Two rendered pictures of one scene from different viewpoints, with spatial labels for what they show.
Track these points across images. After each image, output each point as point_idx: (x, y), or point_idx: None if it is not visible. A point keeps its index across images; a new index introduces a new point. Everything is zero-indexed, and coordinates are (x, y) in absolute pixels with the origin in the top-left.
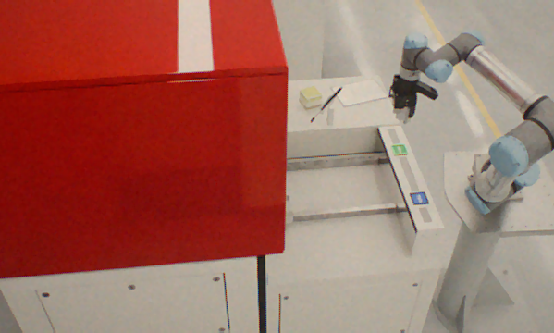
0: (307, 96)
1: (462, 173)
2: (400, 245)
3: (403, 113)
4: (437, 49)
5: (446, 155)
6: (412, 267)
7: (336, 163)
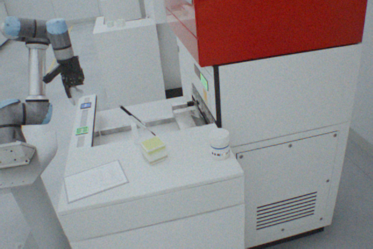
0: (156, 137)
1: (30, 166)
2: (105, 119)
3: (76, 88)
4: (44, 23)
5: (32, 179)
6: (102, 111)
7: None
